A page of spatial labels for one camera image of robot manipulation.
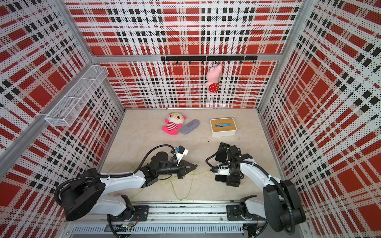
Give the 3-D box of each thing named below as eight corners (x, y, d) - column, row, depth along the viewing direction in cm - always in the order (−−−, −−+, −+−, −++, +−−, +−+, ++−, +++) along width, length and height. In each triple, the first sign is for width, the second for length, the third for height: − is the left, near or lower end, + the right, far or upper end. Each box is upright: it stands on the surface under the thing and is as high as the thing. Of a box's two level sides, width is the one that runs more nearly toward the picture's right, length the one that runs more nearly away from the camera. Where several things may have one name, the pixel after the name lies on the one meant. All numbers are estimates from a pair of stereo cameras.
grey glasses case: (180, 131, 109) (179, 129, 106) (194, 120, 116) (194, 117, 113) (185, 136, 106) (185, 134, 104) (200, 124, 113) (200, 121, 111)
